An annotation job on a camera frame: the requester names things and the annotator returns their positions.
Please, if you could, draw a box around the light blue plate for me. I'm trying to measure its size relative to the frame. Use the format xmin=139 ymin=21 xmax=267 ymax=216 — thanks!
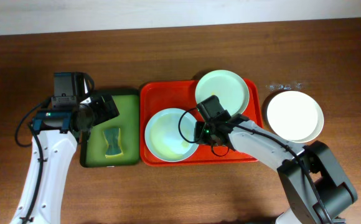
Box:
xmin=144 ymin=108 xmax=198 ymax=162

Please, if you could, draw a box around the green tray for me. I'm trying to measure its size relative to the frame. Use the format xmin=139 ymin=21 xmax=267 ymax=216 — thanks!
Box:
xmin=80 ymin=88 xmax=139 ymax=168

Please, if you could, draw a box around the mint green plate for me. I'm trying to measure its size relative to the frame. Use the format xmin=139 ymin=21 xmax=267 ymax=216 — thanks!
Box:
xmin=195 ymin=70 xmax=250 ymax=115

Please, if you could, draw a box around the yellow green sponge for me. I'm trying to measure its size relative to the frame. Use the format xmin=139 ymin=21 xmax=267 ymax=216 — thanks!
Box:
xmin=103 ymin=127 xmax=123 ymax=158

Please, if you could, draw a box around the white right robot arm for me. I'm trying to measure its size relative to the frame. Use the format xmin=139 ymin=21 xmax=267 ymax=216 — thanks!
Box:
xmin=194 ymin=114 xmax=358 ymax=224

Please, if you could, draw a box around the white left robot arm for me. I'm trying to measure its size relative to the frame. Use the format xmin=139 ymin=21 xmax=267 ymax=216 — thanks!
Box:
xmin=11 ymin=95 xmax=119 ymax=223

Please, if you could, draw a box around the red tray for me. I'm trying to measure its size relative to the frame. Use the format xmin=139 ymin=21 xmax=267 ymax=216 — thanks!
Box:
xmin=139 ymin=80 xmax=257 ymax=167

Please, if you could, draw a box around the cream white plate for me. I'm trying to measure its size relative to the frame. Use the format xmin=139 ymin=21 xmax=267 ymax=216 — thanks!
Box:
xmin=266 ymin=90 xmax=324 ymax=143

